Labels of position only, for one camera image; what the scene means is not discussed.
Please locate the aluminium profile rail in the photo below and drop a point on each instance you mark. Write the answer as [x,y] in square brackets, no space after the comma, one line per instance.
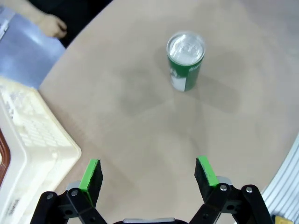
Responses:
[285,177]

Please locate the green drink can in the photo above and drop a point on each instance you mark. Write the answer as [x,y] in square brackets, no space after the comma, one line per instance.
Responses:
[184,70]

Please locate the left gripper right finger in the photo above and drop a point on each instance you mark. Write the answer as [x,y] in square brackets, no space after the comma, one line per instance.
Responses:
[205,184]

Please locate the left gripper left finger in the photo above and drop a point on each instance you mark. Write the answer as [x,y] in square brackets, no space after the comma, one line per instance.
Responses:
[91,186]

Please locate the person in black t-shirt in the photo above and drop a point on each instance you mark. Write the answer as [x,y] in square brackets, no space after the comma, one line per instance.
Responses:
[77,16]

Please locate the cream plastic shopping basket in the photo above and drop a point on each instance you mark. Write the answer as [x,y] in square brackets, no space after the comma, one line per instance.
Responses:
[35,140]

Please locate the person's right hand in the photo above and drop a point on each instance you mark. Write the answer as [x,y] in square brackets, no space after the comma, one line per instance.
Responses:
[52,25]

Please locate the yellow emergency stop box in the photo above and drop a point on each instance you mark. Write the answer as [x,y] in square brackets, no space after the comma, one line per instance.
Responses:
[287,220]

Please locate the person's right forearm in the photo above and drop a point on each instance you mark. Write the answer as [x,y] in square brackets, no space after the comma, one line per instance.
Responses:
[28,9]

